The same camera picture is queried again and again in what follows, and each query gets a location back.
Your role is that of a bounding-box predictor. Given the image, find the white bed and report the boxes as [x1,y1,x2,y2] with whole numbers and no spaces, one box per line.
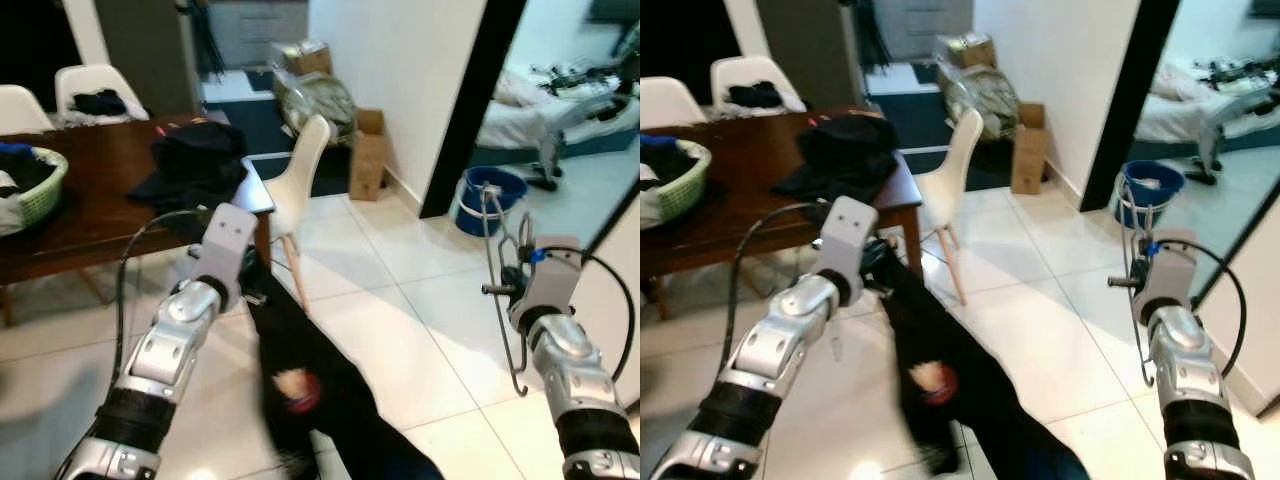
[475,65,641,153]
[1135,60,1280,147]

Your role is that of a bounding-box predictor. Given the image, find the black folded cloth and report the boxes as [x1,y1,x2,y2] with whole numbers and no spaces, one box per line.
[73,90,129,117]
[727,82,787,110]

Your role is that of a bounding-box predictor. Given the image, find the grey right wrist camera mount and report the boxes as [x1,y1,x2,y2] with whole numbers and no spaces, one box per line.
[510,235,584,333]
[1140,228,1199,323]

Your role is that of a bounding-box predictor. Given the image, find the black door frame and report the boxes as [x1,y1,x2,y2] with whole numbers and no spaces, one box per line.
[1078,0,1183,213]
[420,0,530,219]

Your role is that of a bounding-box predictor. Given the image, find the tall cardboard box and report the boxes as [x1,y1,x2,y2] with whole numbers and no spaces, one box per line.
[1010,102,1050,196]
[348,108,392,203]

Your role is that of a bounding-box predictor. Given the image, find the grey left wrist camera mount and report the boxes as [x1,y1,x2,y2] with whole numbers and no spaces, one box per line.
[192,203,259,313]
[817,195,880,306]

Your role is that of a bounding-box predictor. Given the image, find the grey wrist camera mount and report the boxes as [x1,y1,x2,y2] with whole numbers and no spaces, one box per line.
[817,195,880,306]
[1140,228,1199,323]
[510,235,584,333]
[192,203,259,313]

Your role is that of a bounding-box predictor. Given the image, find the clear plastic bag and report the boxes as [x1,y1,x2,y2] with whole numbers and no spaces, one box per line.
[935,65,1022,141]
[272,70,359,147]

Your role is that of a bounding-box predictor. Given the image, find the grey metal hanger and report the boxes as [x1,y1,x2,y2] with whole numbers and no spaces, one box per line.
[478,185,537,399]

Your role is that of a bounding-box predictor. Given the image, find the brown wooden table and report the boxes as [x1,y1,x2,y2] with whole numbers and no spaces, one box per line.
[640,105,924,283]
[0,113,277,289]

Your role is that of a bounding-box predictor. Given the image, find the black clothes pile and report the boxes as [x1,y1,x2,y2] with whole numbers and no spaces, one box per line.
[775,112,903,201]
[128,120,251,243]

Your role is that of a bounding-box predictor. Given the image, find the blue bucket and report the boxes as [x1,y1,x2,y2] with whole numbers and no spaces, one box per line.
[1115,160,1187,230]
[455,167,530,239]

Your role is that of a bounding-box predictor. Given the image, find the grey cabinet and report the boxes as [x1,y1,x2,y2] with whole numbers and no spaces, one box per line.
[205,0,311,71]
[870,0,976,63]

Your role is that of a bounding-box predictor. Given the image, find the black printed garment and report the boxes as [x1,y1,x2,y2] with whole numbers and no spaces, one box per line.
[238,250,447,480]
[878,248,1093,480]

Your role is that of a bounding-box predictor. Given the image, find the small cardboard box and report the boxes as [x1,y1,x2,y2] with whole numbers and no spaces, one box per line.
[270,40,333,77]
[940,33,997,69]

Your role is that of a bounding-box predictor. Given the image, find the green laundry basket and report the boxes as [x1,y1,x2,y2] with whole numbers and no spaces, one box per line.
[640,135,714,230]
[0,143,70,237]

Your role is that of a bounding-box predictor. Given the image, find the white plastic chair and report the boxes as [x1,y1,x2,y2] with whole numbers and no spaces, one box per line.
[915,108,987,307]
[640,77,707,129]
[710,55,807,116]
[55,65,150,126]
[263,113,333,313]
[0,85,54,136]

